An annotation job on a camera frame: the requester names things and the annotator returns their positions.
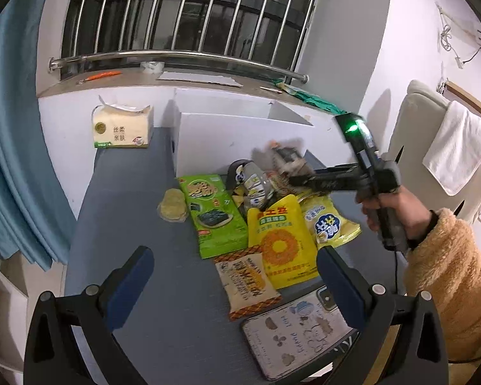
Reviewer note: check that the green plastic packets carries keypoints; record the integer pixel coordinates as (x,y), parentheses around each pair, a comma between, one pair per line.
(312,98)

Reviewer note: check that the steel window guard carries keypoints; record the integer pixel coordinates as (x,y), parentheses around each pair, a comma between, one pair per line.
(144,53)

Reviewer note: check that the large yellow snack packet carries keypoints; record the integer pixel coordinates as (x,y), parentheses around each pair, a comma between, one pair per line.
(280,248)

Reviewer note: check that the round rice cracker packet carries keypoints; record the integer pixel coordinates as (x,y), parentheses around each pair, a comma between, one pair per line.
(172,206)

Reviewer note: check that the white shelf unit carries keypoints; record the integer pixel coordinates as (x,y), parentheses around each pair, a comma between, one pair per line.
(4,308)

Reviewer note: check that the yellow and white snack packet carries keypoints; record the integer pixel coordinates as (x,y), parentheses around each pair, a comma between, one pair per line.
(328,220)

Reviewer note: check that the person's right hand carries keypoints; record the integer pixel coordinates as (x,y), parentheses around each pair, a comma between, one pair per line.
(409,216)

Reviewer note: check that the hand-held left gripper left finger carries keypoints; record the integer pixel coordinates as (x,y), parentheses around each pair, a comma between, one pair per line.
(132,284)

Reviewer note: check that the clear tape roll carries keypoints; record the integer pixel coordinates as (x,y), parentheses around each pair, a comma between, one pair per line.
(151,67)

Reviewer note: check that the forearm in tan fuzzy sleeve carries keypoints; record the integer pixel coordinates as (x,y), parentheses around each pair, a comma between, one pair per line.
(453,280)

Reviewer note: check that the yellow tissue pack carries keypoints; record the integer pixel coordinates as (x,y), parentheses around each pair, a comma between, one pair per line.
(120,128)

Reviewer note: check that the blue curtain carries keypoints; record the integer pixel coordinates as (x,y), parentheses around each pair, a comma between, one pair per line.
(20,148)

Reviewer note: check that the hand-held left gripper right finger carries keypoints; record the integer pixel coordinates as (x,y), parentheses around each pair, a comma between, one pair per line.
(340,288)

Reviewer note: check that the beige and orange snack packet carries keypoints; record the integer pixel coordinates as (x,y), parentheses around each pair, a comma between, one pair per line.
(246,284)

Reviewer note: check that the metal pen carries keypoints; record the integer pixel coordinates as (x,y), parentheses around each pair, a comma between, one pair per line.
(270,89)

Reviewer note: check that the white towel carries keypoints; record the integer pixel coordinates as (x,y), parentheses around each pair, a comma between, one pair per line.
(457,148)

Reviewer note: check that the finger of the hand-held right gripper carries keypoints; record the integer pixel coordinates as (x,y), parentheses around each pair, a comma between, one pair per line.
(338,167)
(324,183)

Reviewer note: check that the white cardboard box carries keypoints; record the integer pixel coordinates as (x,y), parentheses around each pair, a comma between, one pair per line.
(216,144)

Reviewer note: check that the wooden frame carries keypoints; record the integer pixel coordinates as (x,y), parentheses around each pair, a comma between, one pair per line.
(471,98)

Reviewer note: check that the brown snack packet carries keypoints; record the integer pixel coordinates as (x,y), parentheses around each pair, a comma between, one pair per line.
(286,158)

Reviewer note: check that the green seaweed snack packet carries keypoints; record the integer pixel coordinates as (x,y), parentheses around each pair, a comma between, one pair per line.
(212,216)

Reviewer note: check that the smartphone with cartoon case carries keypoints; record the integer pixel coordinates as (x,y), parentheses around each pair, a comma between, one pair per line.
(288,337)

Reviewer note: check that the cream office chair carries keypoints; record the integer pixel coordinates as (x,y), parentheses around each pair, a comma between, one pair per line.
(417,128)

